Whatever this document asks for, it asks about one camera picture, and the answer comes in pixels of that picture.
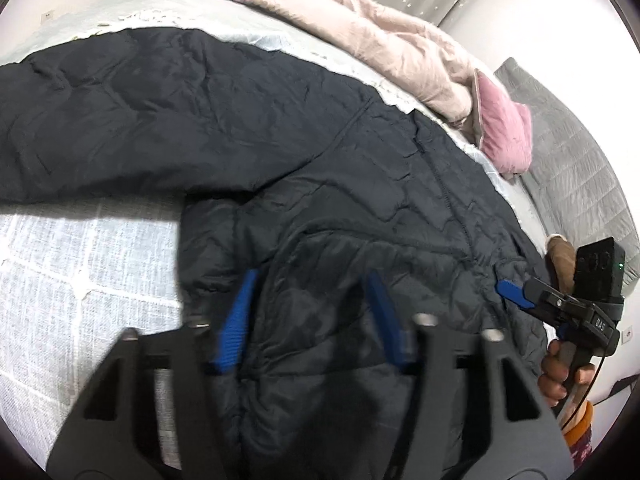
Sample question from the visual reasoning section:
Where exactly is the person's right forearm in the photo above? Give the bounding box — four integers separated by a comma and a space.
560, 400, 599, 476

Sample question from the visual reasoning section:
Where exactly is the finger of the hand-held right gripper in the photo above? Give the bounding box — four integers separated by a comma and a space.
494, 279, 557, 319

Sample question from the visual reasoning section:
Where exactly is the black quilted jacket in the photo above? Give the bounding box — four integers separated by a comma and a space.
0, 26, 556, 480

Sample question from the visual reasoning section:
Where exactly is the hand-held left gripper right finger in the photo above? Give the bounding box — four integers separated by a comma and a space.
364, 268, 574, 480

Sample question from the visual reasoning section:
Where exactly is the person's right hand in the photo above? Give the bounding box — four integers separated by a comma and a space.
539, 235, 596, 409

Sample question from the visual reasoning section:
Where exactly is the white grid bedspread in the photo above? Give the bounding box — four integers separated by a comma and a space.
0, 0, 551, 467

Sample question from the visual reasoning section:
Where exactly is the beige comforter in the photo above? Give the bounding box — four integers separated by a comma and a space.
251, 0, 485, 127

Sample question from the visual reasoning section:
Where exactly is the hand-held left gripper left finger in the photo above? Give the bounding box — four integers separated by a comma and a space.
46, 267, 261, 480

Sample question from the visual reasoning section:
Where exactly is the pink pillow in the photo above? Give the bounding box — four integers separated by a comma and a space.
470, 69, 534, 177

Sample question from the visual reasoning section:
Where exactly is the grey padded headboard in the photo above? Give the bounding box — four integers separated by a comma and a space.
494, 57, 640, 282

